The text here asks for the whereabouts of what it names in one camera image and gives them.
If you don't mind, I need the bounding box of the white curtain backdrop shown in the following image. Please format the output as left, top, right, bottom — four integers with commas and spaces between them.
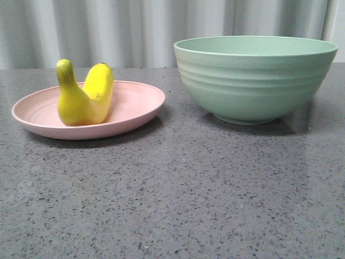
1, 1, 344, 70

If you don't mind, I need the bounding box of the green ribbed bowl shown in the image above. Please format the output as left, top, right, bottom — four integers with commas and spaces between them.
174, 36, 337, 125

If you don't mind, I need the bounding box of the yellow banana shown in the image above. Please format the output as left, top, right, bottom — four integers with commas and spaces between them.
56, 59, 113, 126

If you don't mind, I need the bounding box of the pink plate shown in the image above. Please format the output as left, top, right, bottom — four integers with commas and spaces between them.
11, 80, 165, 140

